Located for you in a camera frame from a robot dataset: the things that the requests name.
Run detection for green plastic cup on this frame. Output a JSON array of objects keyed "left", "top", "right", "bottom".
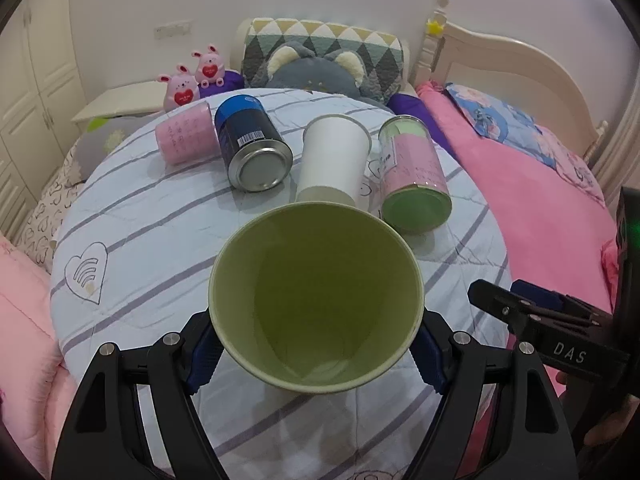
[{"left": 208, "top": 202, "right": 424, "bottom": 394}]

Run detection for white paper cup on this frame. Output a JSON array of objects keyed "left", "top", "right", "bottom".
[{"left": 295, "top": 114, "right": 372, "bottom": 207}]

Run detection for pink cup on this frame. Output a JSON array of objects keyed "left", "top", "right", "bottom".
[{"left": 155, "top": 101, "right": 220, "bottom": 166}]

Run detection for pink bed blanket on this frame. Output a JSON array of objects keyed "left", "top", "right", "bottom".
[{"left": 416, "top": 82, "right": 618, "bottom": 312}]

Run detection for pink blanket left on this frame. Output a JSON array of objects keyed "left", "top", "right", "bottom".
[{"left": 0, "top": 238, "right": 76, "bottom": 478}]

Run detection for pink cartoon pillow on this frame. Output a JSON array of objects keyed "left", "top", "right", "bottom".
[{"left": 537, "top": 126, "right": 605, "bottom": 207}]

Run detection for pink green-lidded canister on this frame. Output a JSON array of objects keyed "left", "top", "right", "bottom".
[{"left": 378, "top": 115, "right": 452, "bottom": 234}]

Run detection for white curtain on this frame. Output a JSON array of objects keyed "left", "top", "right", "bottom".
[{"left": 592, "top": 73, "right": 640, "bottom": 214}]

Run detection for blue cartoon pillow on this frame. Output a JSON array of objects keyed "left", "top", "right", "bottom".
[{"left": 445, "top": 82, "right": 555, "bottom": 169}]

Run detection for striped white quilt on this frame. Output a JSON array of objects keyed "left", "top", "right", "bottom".
[{"left": 51, "top": 89, "right": 511, "bottom": 479}]

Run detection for cream wooden headboard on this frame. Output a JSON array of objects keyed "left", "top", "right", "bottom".
[{"left": 410, "top": 0, "right": 608, "bottom": 159}]

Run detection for heart patterned sheet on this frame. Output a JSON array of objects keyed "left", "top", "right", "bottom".
[{"left": 16, "top": 143, "right": 84, "bottom": 273}]

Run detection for triangle patterned cushion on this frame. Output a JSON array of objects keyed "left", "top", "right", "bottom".
[{"left": 230, "top": 18, "right": 410, "bottom": 103}]

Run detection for yellow star sticker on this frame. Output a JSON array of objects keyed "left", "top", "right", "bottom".
[{"left": 425, "top": 20, "right": 445, "bottom": 38}]

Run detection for blue metal can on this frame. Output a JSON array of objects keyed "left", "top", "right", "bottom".
[{"left": 214, "top": 94, "right": 293, "bottom": 193}]

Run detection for grey flower pillow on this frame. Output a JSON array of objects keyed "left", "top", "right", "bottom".
[{"left": 67, "top": 114, "right": 158, "bottom": 186}]

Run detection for grey plush toy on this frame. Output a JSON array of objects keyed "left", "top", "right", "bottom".
[{"left": 246, "top": 41, "right": 388, "bottom": 107}]

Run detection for white nightstand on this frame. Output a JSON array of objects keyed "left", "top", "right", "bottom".
[{"left": 72, "top": 80, "right": 166, "bottom": 124}]

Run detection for pink bunny toy front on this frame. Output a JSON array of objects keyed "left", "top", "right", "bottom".
[{"left": 157, "top": 64, "right": 201, "bottom": 112}]

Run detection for pink bunny toy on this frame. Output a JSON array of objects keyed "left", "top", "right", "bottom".
[
  {"left": 191, "top": 44, "right": 226, "bottom": 88},
  {"left": 157, "top": 64, "right": 201, "bottom": 112}
]

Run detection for cream wardrobe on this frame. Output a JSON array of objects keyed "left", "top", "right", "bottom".
[{"left": 1, "top": 0, "right": 87, "bottom": 240}]

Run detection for pink bunny toy rear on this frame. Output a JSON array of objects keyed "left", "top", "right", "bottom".
[{"left": 191, "top": 44, "right": 226, "bottom": 88}]

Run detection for wall socket panel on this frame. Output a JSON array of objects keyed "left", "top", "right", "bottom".
[{"left": 153, "top": 20, "right": 192, "bottom": 41}]

